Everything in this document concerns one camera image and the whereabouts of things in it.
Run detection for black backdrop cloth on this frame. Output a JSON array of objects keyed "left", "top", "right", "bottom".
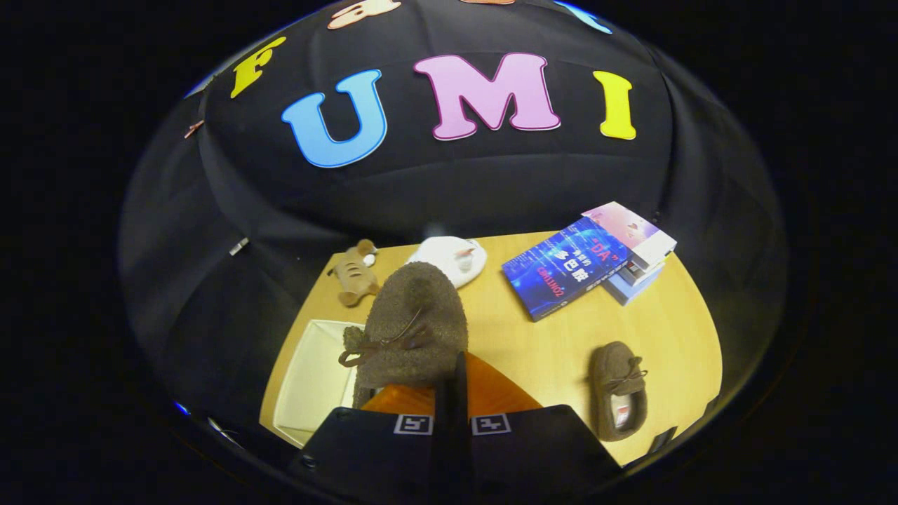
[{"left": 119, "top": 0, "right": 790, "bottom": 450}]

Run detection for fabric storage box with lid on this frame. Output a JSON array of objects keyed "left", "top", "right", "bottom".
[{"left": 272, "top": 319, "right": 367, "bottom": 449}]

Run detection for light blue book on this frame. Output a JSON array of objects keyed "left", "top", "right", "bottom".
[{"left": 602, "top": 254, "right": 666, "bottom": 307}]

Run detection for brown fluffy shoe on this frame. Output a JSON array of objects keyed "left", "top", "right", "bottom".
[
  {"left": 589, "top": 341, "right": 648, "bottom": 442},
  {"left": 338, "top": 262, "right": 469, "bottom": 410}
]

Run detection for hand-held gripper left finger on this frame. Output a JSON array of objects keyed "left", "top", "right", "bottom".
[{"left": 291, "top": 379, "right": 457, "bottom": 505}]

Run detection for pink and white book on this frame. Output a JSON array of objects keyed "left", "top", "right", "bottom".
[{"left": 582, "top": 201, "right": 678, "bottom": 273}]

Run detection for brown striped plush toy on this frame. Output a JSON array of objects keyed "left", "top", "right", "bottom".
[{"left": 327, "top": 239, "right": 380, "bottom": 308}]

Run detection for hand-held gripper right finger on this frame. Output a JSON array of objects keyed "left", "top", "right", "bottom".
[{"left": 456, "top": 352, "right": 622, "bottom": 505}]

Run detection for white plush toy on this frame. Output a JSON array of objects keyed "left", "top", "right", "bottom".
[{"left": 406, "top": 236, "right": 488, "bottom": 290}]

